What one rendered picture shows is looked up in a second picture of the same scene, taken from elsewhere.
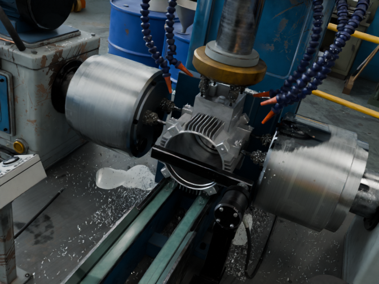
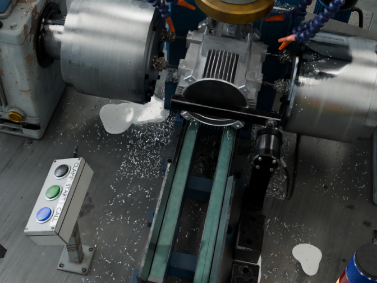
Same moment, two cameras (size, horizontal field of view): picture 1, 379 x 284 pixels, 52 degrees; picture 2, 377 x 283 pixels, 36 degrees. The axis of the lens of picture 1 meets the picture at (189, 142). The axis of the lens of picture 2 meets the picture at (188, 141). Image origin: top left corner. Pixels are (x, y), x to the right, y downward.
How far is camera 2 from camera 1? 0.53 m
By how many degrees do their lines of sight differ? 23
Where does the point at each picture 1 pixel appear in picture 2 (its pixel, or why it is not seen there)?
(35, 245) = (82, 218)
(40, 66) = (24, 37)
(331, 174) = (356, 100)
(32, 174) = (84, 178)
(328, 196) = (355, 120)
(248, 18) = not seen: outside the picture
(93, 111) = (97, 74)
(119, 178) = (127, 115)
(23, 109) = (12, 81)
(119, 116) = (129, 76)
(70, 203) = (91, 161)
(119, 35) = not seen: outside the picture
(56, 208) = not seen: hidden behind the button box
